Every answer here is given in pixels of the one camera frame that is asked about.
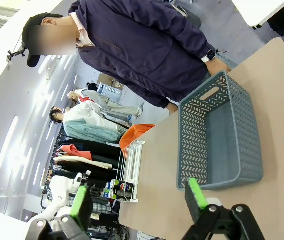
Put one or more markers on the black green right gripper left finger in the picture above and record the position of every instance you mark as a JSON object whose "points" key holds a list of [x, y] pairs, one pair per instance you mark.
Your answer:
{"points": [[80, 200]]}

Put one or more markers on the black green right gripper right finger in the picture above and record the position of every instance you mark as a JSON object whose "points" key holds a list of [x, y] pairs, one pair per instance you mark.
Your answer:
{"points": [[194, 197]]}

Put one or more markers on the blue-grey plastic lattice basket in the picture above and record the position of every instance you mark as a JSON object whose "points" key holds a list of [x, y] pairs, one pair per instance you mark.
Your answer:
{"points": [[246, 140]]}

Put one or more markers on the person's right forearm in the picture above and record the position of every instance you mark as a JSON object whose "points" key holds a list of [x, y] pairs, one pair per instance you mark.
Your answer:
{"points": [[151, 96]]}

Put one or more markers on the person's left forearm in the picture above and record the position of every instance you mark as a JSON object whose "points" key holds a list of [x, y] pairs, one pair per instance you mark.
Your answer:
{"points": [[191, 37]]}

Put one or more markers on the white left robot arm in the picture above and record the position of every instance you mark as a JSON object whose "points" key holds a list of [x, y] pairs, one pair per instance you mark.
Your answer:
{"points": [[57, 195]]}

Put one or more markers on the person's right hand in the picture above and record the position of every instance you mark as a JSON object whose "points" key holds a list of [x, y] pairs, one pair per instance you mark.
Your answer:
{"points": [[172, 108]]}

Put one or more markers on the person's left hand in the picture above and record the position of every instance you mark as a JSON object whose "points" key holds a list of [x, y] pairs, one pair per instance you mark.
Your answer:
{"points": [[217, 66]]}

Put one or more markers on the rack of dark garments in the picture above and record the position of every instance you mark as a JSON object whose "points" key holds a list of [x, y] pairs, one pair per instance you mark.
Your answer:
{"points": [[82, 160]]}

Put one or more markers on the mannequin with white coat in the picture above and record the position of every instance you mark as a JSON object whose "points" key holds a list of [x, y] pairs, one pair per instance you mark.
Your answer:
{"points": [[89, 125]]}

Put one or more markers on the orange fabric cushion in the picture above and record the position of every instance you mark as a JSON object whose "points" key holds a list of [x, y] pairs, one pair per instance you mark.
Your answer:
{"points": [[134, 135]]}

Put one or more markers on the mannequin with grey vest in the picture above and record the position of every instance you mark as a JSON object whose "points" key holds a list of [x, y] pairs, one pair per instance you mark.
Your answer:
{"points": [[94, 96]]}

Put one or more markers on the white smartwatch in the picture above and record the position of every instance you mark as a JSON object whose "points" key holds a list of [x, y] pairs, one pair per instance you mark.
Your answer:
{"points": [[209, 55]]}

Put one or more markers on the person in navy jacket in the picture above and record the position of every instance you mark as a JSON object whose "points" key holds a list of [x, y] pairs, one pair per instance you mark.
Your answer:
{"points": [[141, 50]]}

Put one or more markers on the black baseball cap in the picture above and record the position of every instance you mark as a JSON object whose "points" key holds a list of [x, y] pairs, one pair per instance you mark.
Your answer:
{"points": [[32, 32]]}

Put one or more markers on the white side table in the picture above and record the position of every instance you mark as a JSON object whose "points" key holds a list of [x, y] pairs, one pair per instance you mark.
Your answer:
{"points": [[259, 10]]}

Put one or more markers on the black camera on mount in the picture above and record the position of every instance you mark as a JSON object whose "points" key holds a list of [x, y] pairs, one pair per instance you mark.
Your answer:
{"points": [[15, 52]]}

